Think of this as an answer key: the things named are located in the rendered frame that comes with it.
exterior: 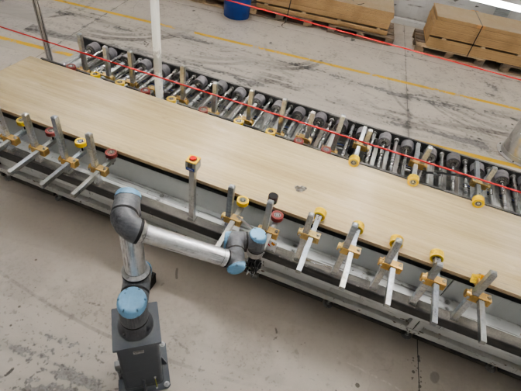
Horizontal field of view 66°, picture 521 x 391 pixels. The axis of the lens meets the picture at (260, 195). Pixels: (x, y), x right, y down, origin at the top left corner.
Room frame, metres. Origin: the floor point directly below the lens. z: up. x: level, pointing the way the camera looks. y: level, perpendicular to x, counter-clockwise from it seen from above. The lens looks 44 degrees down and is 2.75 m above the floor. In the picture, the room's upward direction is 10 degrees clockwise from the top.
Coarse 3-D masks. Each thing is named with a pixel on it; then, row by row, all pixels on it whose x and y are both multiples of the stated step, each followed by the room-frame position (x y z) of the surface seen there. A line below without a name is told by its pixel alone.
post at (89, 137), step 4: (88, 132) 1.99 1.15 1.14; (88, 136) 1.96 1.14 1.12; (92, 136) 1.99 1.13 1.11; (88, 140) 1.96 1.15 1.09; (92, 140) 1.98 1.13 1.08; (88, 144) 1.96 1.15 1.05; (92, 144) 1.97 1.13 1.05; (88, 148) 1.97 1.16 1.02; (92, 148) 1.97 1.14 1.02; (88, 152) 1.97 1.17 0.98; (92, 152) 1.96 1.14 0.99; (92, 156) 1.96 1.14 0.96; (96, 156) 1.99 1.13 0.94; (92, 160) 1.96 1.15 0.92; (96, 160) 1.98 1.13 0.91; (92, 164) 1.96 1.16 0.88; (96, 164) 1.97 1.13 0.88; (100, 176) 1.99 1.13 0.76; (96, 180) 1.96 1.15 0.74; (100, 180) 1.98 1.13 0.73
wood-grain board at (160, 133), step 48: (0, 96) 2.51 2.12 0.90; (48, 96) 2.63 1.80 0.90; (96, 96) 2.75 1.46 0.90; (144, 96) 2.87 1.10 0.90; (96, 144) 2.17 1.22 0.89; (144, 144) 2.25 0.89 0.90; (192, 144) 2.35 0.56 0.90; (240, 144) 2.45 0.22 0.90; (288, 144) 2.56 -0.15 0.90; (240, 192) 1.93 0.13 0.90; (288, 192) 2.02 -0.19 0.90; (336, 192) 2.10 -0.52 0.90; (384, 192) 2.20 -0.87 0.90; (432, 192) 2.29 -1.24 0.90; (384, 240) 1.73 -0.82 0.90; (432, 240) 1.81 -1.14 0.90; (480, 240) 1.89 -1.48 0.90
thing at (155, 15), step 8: (152, 0) 2.92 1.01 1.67; (152, 8) 2.92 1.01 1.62; (152, 16) 2.92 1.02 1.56; (152, 24) 2.92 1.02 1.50; (152, 32) 2.92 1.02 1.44; (152, 40) 2.93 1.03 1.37; (160, 48) 2.95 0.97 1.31; (160, 56) 2.95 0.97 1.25; (160, 64) 2.94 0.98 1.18; (160, 72) 2.94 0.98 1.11; (160, 80) 2.93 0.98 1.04; (160, 88) 2.93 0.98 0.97; (160, 96) 2.92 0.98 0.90
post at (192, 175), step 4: (192, 172) 1.79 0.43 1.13; (196, 172) 1.82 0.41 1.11; (192, 176) 1.79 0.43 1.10; (196, 176) 1.82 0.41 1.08; (192, 180) 1.79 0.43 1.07; (192, 184) 1.79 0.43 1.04; (192, 188) 1.79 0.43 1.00; (192, 192) 1.79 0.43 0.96; (192, 196) 1.79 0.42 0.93; (192, 200) 1.79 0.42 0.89; (188, 204) 1.80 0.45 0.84; (192, 204) 1.79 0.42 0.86; (188, 208) 1.80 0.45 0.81; (192, 208) 1.79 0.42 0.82; (188, 212) 1.79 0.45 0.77; (192, 212) 1.79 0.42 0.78; (188, 216) 1.79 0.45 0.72; (192, 216) 1.79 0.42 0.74; (196, 216) 1.82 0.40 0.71; (192, 220) 1.78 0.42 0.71
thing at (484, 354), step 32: (0, 160) 2.51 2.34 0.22; (128, 160) 2.15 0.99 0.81; (64, 192) 2.31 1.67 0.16; (224, 192) 1.97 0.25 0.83; (160, 224) 2.13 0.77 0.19; (256, 224) 1.91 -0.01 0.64; (288, 224) 1.86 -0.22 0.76; (384, 256) 1.70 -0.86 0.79; (288, 288) 1.85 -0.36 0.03; (320, 288) 1.81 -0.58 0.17; (448, 288) 1.60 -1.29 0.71; (384, 320) 1.65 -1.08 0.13; (416, 320) 1.61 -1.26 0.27; (512, 320) 1.50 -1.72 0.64; (480, 352) 1.51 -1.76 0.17
